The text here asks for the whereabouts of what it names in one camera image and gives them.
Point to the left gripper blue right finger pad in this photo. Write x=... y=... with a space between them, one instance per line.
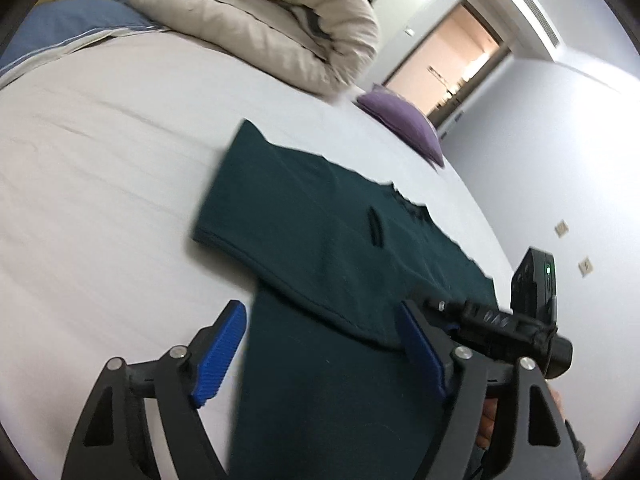
x=530 y=440

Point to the wall socket plate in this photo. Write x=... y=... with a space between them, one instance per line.
x=585 y=266
x=561 y=228

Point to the dark brown door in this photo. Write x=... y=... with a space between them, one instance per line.
x=451 y=105

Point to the purple cushion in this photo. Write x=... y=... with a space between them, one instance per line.
x=404 y=120

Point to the rolled beige duvet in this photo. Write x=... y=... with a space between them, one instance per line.
x=319 y=46

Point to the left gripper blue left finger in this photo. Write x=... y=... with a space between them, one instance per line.
x=112 y=437

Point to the dark green sweater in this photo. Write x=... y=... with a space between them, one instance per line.
x=326 y=390

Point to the ceiling air vent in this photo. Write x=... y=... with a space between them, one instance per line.
x=542 y=19

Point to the person's hand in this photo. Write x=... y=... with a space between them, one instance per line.
x=488 y=418

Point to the blue pillow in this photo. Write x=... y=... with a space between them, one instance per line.
x=59 y=27

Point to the white bed sheet mattress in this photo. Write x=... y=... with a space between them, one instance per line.
x=106 y=155

